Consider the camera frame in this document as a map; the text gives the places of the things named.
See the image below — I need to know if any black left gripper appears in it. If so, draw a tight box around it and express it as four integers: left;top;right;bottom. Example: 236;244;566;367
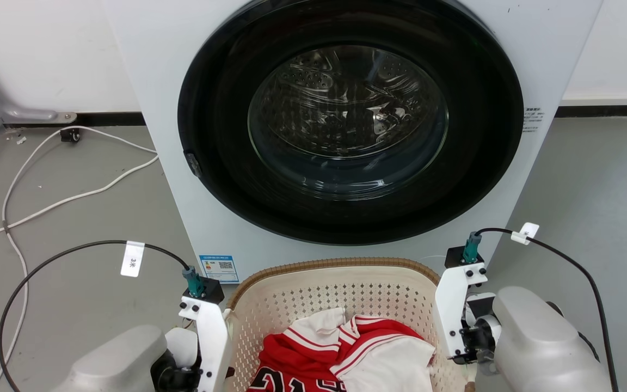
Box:
150;351;203;392

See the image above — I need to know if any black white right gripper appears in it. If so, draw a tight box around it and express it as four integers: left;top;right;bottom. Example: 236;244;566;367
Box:
448;292;502;376

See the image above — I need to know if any cream perforated laundry basket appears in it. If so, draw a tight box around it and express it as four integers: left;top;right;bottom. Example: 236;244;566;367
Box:
224;257;469;392

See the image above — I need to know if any blue energy label sticker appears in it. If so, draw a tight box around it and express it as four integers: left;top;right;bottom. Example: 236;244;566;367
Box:
199;254;240;284

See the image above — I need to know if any red and white jersey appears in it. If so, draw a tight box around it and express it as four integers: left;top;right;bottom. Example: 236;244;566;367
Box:
245;307;437;392

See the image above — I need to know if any small text label sticker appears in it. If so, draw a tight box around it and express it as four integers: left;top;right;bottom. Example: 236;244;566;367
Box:
522;107;545;134

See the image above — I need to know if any black round washer door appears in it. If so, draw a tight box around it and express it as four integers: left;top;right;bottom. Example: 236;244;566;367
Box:
177;0;525;246

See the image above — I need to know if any white front-load washing machine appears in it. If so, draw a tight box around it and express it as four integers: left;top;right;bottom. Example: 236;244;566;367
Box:
104;0;603;285

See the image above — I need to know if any white right camera bracket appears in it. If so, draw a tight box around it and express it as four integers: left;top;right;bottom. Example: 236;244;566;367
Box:
434;245;489;360

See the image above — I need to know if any white camera bracket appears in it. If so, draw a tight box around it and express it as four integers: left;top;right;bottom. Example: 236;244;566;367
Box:
178;277;233;392
434;245;489;360

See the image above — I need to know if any white left camera bracket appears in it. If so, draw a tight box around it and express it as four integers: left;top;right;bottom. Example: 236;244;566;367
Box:
178;277;233;392

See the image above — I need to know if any white paper cable tag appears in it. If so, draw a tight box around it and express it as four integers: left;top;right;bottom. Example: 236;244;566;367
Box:
511;222;540;246
120;241;146;278

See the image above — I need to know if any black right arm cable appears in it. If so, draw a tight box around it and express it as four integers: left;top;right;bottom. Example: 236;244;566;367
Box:
476;227;619;392

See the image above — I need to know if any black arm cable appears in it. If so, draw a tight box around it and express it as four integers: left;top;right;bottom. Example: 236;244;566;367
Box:
476;227;619;392
0;240;192;392

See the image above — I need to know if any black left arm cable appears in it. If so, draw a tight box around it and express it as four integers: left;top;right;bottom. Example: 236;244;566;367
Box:
0;240;192;392

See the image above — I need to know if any thin white floor cable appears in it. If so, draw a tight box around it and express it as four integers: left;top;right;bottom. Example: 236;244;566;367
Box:
0;126;158;392

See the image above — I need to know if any thick white floor cord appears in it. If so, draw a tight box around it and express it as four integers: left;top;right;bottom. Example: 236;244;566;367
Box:
0;154;160;249

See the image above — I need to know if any black wall baseboard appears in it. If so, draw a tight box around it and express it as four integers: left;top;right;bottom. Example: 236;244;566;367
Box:
555;104;627;119
2;112;146;128

